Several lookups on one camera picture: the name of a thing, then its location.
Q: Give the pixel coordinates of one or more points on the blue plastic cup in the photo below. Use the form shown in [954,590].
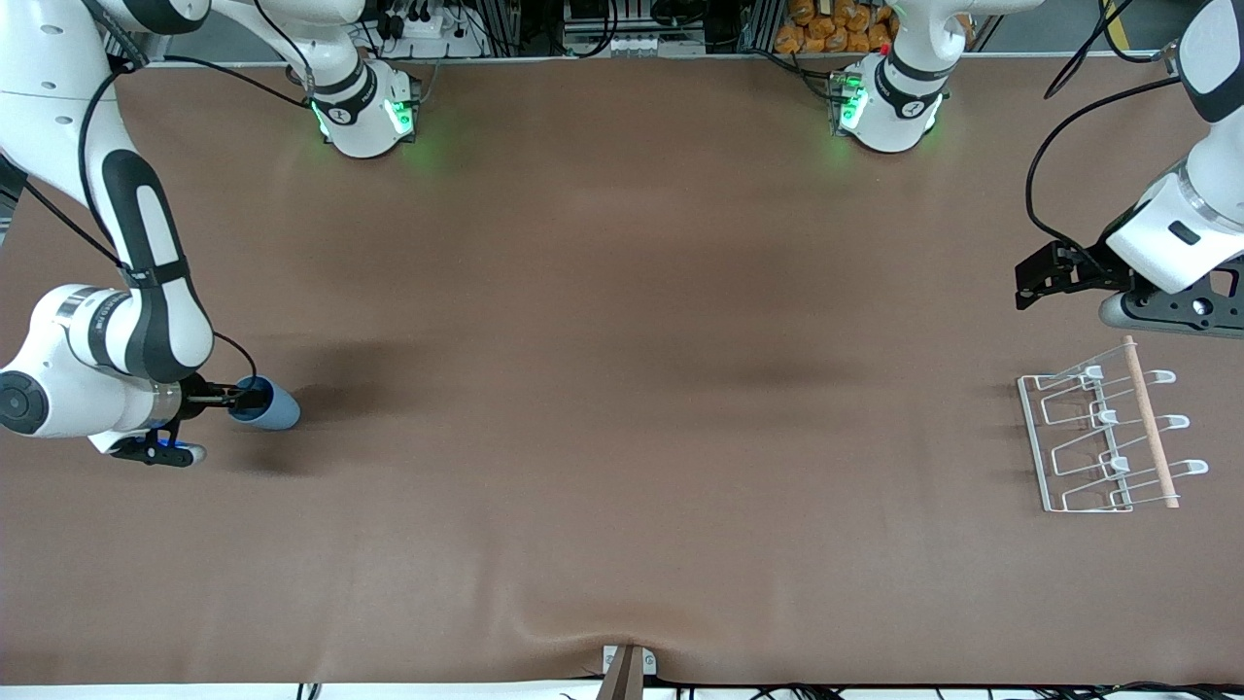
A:
[277,413]

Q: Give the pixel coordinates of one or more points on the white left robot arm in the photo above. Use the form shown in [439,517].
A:
[1176,224]

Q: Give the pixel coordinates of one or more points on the brown table mat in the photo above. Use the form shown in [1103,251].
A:
[622,486]

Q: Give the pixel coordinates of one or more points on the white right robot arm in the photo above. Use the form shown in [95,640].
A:
[146,331]

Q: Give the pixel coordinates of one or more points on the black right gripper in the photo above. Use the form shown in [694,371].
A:
[197,393]

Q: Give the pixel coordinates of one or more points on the orange packets pile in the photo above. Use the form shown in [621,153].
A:
[836,24]

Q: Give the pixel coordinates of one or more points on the white power strip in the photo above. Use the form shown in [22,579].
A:
[428,27]

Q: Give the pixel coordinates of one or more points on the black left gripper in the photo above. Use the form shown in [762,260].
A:
[1087,269]

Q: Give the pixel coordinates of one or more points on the metal camera post bracket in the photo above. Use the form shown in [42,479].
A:
[627,673]

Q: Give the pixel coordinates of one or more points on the white terminal block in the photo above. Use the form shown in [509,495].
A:
[656,46]

